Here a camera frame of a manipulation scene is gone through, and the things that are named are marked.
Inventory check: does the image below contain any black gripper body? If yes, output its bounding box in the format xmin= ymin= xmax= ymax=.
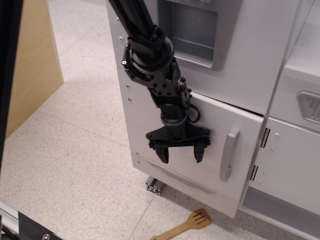
xmin=146 ymin=120 xmax=211 ymax=149

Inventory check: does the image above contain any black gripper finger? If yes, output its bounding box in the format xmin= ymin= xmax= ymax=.
xmin=193 ymin=141 xmax=206 ymax=163
xmin=153 ymin=146 xmax=169 ymax=164

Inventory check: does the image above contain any white low fridge door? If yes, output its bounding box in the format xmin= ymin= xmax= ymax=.
xmin=117 ymin=68 xmax=263 ymax=218

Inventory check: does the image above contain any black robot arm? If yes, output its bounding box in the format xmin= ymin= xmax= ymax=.
xmin=109 ymin=0 xmax=211 ymax=164

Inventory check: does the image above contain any aluminium extrusion foot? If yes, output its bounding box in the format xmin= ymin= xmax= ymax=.
xmin=145 ymin=176 xmax=166 ymax=196

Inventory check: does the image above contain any lower brass oven hinge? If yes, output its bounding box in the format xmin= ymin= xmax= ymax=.
xmin=250 ymin=165 xmax=259 ymax=181

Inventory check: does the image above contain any brass oven hinge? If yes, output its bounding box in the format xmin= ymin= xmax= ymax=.
xmin=250 ymin=165 xmax=259 ymax=181
xmin=260 ymin=127 xmax=271 ymax=148

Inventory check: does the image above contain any wooden slotted spatula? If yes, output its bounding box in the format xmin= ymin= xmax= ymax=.
xmin=150 ymin=208 xmax=212 ymax=240

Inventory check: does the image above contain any upper brass oven hinge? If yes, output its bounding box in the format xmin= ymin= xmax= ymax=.
xmin=260 ymin=127 xmax=271 ymax=148

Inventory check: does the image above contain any white toy kitchen cabinet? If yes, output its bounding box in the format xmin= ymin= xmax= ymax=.
xmin=106 ymin=0 xmax=320 ymax=240

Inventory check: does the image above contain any plywood panel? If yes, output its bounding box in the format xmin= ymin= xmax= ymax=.
xmin=5 ymin=0 xmax=64 ymax=137

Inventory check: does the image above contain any grey fridge door handle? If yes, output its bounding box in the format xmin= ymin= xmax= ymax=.
xmin=219 ymin=127 xmax=240 ymax=183

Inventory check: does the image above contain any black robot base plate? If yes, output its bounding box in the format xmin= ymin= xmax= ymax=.
xmin=17 ymin=212 xmax=63 ymax=240

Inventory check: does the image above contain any aluminium frame rail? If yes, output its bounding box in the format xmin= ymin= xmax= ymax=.
xmin=0 ymin=201 xmax=19 ymax=234

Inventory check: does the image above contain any black cable at base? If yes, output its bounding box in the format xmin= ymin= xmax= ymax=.
xmin=0 ymin=224 xmax=16 ymax=240

